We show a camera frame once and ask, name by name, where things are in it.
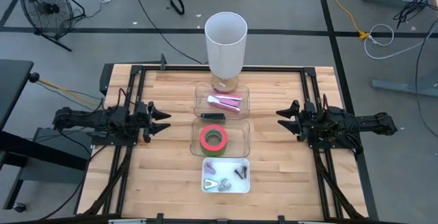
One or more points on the black stapler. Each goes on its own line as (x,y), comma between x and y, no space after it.
(213,116)

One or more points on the black aluminium table frame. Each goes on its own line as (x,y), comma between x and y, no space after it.
(222,68)

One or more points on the black caster wheel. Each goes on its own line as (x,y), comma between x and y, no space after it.
(20,207)

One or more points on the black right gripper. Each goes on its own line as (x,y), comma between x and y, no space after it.
(307,121)

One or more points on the black staple remover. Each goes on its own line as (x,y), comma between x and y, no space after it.
(240,172)

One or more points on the pink stapler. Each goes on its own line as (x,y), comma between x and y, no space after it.
(226,103)

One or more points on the grey staple remover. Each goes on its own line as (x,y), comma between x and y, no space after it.
(224,185)

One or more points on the silver aluminium bar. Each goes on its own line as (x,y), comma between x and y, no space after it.
(126,221)

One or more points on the clear plastic bin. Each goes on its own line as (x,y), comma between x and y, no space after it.
(236,138)
(202,100)

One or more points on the red tape roll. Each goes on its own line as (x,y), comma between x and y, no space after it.
(222,145)

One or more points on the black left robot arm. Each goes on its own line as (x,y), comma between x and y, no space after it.
(85,119)

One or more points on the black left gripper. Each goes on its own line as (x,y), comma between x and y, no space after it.
(145,119)

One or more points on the white plastic bin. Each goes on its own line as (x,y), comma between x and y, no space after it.
(226,169)

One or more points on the white staple remover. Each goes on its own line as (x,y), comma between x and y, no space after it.
(209,184)

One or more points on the black desk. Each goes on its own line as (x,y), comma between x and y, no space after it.
(13,87)

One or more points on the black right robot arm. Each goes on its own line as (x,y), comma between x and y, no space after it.
(359,121)

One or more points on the green tape roll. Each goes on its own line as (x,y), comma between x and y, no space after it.
(214,153)

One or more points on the purple staple remover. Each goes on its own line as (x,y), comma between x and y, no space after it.
(209,169)

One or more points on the black floor fan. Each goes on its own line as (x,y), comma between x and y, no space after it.
(46,8)

